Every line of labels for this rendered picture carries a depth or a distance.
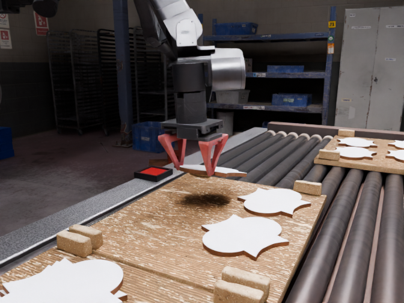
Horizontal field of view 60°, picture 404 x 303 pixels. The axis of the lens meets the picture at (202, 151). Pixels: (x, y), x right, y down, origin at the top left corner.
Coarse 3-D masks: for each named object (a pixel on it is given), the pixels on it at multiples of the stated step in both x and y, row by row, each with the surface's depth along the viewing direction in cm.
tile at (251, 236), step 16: (224, 224) 60; (240, 224) 60; (256, 224) 60; (272, 224) 60; (208, 240) 54; (224, 240) 54; (240, 240) 54; (256, 240) 54; (272, 240) 54; (288, 240) 54; (224, 256) 51; (256, 256) 50
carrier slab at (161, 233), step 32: (160, 192) 77; (192, 192) 77; (224, 192) 77; (96, 224) 62; (128, 224) 62; (160, 224) 62; (192, 224) 62; (288, 224) 62; (128, 256) 52; (160, 256) 52; (192, 256) 52; (288, 256) 52
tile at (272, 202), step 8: (256, 192) 75; (264, 192) 75; (272, 192) 75; (280, 192) 75; (288, 192) 75; (296, 192) 75; (240, 200) 72; (248, 200) 71; (256, 200) 71; (264, 200) 71; (272, 200) 71; (280, 200) 71; (288, 200) 71; (296, 200) 71; (248, 208) 67; (256, 208) 67; (264, 208) 67; (272, 208) 67; (280, 208) 67; (288, 208) 67; (296, 208) 67; (288, 216) 65
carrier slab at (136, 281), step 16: (48, 256) 52; (64, 256) 52; (80, 256) 52; (96, 256) 52; (16, 272) 48; (32, 272) 48; (128, 272) 48; (144, 272) 48; (0, 288) 44; (128, 288) 44; (144, 288) 44; (160, 288) 44; (176, 288) 44; (192, 288) 44
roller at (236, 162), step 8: (272, 136) 145; (280, 136) 148; (264, 144) 132; (272, 144) 138; (248, 152) 119; (256, 152) 123; (232, 160) 109; (240, 160) 111; (232, 168) 105; (216, 176) 96
